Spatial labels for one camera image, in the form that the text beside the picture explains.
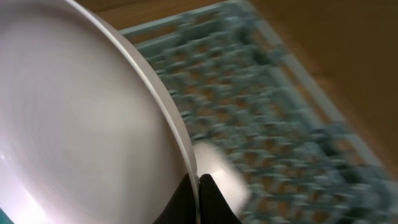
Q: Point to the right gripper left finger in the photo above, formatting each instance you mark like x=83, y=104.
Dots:
x=181, y=209

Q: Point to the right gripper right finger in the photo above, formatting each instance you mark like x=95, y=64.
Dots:
x=214, y=209

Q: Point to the teal serving tray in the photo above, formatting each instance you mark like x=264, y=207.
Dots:
x=4, y=219

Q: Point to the pink plate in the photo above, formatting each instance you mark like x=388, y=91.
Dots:
x=89, y=133

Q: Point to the white cup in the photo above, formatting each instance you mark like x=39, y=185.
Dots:
x=231, y=183

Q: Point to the grey dishwasher rack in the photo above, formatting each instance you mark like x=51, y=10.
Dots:
x=237, y=87

